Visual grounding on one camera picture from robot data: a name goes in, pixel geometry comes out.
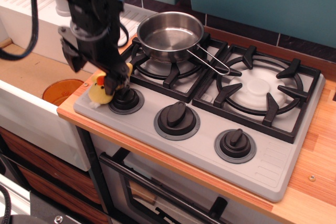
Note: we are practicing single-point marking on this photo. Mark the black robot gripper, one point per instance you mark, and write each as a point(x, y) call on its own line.
point(80, 47)

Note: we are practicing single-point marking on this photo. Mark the yellow stuffed duck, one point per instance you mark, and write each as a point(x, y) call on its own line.
point(97, 93)

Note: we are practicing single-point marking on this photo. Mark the stainless steel pan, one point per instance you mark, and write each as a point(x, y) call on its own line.
point(172, 37)

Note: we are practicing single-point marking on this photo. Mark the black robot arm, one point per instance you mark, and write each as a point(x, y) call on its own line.
point(90, 15)

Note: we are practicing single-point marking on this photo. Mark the black left stove knob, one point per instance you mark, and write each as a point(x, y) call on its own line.
point(126, 101)

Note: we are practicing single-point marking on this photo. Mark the black stove knob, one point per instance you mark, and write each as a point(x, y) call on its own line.
point(177, 122)
point(235, 146)
point(126, 101)

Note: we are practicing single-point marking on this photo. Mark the black middle stove knob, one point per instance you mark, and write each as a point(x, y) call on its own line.
point(177, 122)

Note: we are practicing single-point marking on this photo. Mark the grey toy stove top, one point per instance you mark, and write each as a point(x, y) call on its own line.
point(266, 175)

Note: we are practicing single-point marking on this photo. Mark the black right stove knob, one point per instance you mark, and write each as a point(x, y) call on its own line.
point(235, 146)

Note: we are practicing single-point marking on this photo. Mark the orange plastic plate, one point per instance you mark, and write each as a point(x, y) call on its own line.
point(59, 91)

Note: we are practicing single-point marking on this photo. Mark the grey toy faucet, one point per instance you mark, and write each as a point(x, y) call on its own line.
point(62, 8)

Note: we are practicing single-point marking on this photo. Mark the white toy sink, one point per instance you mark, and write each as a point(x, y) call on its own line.
point(23, 111)

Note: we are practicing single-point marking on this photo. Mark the black left burner grate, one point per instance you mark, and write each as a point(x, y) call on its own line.
point(176, 80)

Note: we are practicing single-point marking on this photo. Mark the black burner grate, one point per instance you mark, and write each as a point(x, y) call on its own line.
point(176, 80)
point(270, 95)

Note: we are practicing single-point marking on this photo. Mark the wooden drawer fronts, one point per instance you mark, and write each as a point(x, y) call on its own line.
point(63, 184)

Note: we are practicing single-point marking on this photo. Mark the black right burner grate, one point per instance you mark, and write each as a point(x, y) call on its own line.
point(270, 95)

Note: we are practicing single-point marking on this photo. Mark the oven door with handle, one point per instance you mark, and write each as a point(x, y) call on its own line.
point(151, 193)

